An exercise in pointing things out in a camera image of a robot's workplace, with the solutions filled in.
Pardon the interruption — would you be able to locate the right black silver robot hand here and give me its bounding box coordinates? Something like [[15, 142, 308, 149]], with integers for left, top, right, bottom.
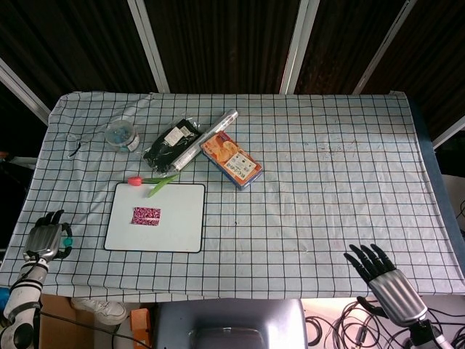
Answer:
[[343, 243, 429, 327]]

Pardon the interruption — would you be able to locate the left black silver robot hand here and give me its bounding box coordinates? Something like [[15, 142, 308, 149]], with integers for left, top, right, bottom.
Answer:
[[22, 209, 75, 263]]

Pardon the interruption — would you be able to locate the pink patterned packet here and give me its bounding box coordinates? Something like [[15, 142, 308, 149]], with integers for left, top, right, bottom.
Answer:
[[130, 206, 162, 226]]

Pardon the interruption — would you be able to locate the white sneaker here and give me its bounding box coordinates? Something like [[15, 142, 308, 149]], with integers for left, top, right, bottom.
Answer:
[[70, 297, 129, 326]]

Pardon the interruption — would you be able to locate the brown cardboard box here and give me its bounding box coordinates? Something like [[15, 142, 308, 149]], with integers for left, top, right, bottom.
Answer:
[[38, 293, 123, 349]]

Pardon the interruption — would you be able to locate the artificial pink tulip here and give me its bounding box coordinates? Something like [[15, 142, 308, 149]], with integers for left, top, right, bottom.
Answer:
[[126, 173, 181, 198]]

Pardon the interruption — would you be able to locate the white black grid tablecloth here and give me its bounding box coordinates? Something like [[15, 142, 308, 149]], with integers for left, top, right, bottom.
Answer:
[[0, 90, 465, 302]]

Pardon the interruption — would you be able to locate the clear plastic jar of clips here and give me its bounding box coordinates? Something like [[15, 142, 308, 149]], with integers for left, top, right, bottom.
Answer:
[[104, 119, 141, 153]]

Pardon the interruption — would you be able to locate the orange plastic object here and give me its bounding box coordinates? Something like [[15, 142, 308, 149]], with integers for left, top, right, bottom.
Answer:
[[129, 307, 153, 347]]

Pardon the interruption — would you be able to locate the black item in plastic bag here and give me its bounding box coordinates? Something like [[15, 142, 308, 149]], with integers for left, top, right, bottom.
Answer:
[[142, 116, 201, 172]]

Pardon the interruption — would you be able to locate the grey robot torso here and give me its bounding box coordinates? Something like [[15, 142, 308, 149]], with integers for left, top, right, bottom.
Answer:
[[153, 297, 309, 349]]

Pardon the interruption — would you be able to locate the silver foil roll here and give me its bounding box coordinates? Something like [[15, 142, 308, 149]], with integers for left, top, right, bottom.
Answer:
[[172, 108, 240, 171]]

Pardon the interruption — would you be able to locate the orange blue cracker box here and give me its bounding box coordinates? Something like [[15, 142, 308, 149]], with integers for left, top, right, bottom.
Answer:
[[199, 130, 264, 190]]

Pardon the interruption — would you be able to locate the dark brown curtain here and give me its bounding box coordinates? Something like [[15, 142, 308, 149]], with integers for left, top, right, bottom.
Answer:
[[0, 0, 465, 153]]

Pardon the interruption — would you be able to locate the black cable bundle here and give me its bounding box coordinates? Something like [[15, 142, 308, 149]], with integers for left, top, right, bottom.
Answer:
[[304, 300, 413, 349]]

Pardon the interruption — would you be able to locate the long black cable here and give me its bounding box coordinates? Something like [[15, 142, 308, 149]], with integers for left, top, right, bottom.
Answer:
[[39, 309, 154, 349]]

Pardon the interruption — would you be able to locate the white board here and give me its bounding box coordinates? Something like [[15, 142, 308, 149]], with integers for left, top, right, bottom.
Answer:
[[103, 182, 206, 254]]

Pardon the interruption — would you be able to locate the white frame post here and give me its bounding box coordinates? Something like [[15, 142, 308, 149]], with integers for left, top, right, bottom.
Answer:
[[432, 115, 465, 149], [353, 0, 418, 95], [278, 0, 321, 95], [126, 0, 171, 94], [0, 57, 51, 116]]

